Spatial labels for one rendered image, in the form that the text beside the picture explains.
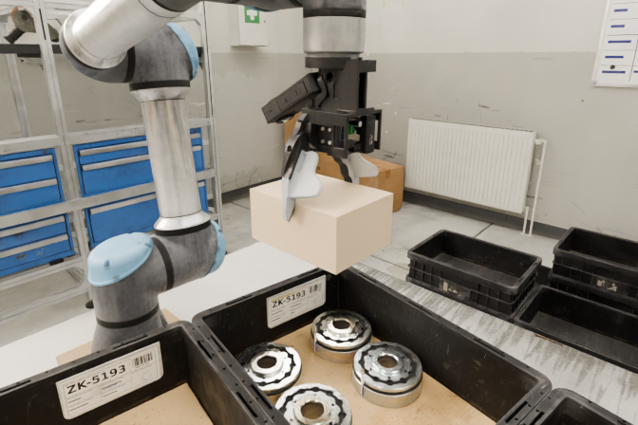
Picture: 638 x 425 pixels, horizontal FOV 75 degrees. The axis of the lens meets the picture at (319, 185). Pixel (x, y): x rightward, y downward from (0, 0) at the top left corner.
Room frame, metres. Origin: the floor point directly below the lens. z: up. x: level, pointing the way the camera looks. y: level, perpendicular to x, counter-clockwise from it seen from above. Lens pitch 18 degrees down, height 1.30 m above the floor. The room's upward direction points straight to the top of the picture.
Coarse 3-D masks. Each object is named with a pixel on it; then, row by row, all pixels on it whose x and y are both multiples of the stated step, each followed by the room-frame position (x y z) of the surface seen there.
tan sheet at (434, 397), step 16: (288, 336) 0.62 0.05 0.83; (304, 336) 0.62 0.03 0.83; (304, 352) 0.57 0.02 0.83; (304, 368) 0.54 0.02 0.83; (320, 368) 0.54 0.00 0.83; (336, 368) 0.54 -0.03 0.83; (336, 384) 0.50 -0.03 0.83; (352, 384) 0.50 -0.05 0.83; (432, 384) 0.50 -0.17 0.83; (352, 400) 0.47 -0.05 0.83; (416, 400) 0.47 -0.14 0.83; (432, 400) 0.47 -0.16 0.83; (448, 400) 0.47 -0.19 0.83; (352, 416) 0.45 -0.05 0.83; (368, 416) 0.45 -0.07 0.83; (384, 416) 0.45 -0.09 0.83; (400, 416) 0.45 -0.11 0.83; (416, 416) 0.45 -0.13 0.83; (432, 416) 0.45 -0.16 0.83; (448, 416) 0.45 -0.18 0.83; (464, 416) 0.45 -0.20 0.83; (480, 416) 0.45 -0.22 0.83
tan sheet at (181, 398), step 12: (168, 396) 0.48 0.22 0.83; (180, 396) 0.48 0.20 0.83; (192, 396) 0.48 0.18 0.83; (144, 408) 0.46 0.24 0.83; (156, 408) 0.46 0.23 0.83; (168, 408) 0.46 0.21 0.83; (180, 408) 0.46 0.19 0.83; (192, 408) 0.46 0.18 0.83; (108, 420) 0.44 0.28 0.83; (120, 420) 0.44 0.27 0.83; (132, 420) 0.44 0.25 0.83; (144, 420) 0.44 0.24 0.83; (156, 420) 0.44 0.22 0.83; (168, 420) 0.44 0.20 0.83; (180, 420) 0.44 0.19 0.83; (192, 420) 0.44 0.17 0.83; (204, 420) 0.44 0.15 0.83
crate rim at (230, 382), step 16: (144, 336) 0.49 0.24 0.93; (160, 336) 0.49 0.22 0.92; (192, 336) 0.49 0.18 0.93; (96, 352) 0.45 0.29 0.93; (112, 352) 0.45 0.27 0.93; (208, 352) 0.45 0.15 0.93; (64, 368) 0.42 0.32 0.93; (80, 368) 0.43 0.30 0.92; (224, 368) 0.42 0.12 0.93; (16, 384) 0.40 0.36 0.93; (32, 384) 0.40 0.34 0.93; (224, 384) 0.40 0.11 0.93; (240, 384) 0.40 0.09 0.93; (240, 400) 0.37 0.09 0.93; (256, 416) 0.35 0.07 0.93
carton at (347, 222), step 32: (256, 192) 0.55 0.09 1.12; (352, 192) 0.54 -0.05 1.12; (384, 192) 0.54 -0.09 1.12; (256, 224) 0.55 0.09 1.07; (288, 224) 0.50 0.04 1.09; (320, 224) 0.46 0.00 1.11; (352, 224) 0.47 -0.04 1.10; (384, 224) 0.52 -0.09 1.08; (320, 256) 0.46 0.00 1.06; (352, 256) 0.47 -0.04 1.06
